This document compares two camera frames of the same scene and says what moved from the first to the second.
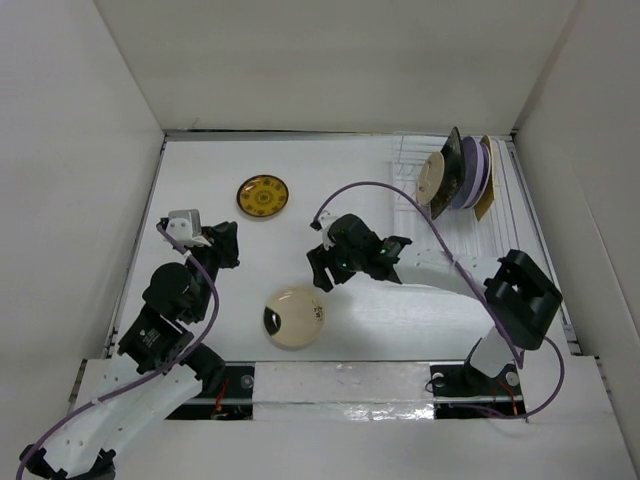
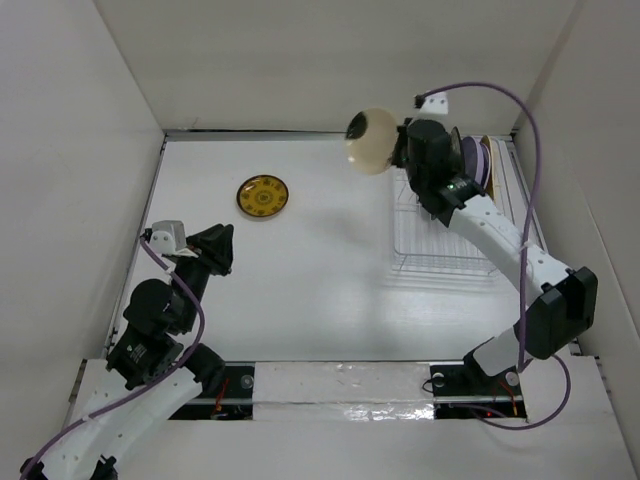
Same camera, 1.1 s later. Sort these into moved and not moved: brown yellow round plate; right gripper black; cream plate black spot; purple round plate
Moved: right gripper black; cream plate black spot
Not moved: brown yellow round plate; purple round plate
